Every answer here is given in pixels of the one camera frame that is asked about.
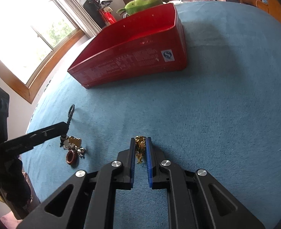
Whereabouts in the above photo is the green avocado plush toy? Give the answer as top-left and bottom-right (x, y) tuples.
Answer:
(117, 0), (169, 15)

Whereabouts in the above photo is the left gloved hand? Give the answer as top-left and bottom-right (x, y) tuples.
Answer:
(0, 158), (31, 220)

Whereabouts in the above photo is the black cord charm pendant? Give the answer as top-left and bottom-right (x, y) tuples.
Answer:
(59, 103), (87, 159)

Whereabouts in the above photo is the coat rack with clothes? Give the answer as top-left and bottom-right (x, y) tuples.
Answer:
(83, 0), (116, 28)

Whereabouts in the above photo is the red plastic box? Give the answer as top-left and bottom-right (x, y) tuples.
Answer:
(67, 3), (187, 88)

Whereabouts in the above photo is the wooden desk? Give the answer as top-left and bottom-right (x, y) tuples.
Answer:
(239, 0), (281, 23)

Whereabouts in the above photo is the red brown jade ring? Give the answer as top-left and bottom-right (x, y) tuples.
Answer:
(66, 150), (78, 165)

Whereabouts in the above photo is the large wooden frame window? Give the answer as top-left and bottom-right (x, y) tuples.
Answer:
(0, 0), (84, 103)

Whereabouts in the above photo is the gold chain ornament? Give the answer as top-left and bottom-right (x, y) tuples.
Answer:
(135, 136), (147, 164)

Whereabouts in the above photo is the beige left curtain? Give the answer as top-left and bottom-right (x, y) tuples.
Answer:
(56, 0), (102, 38)

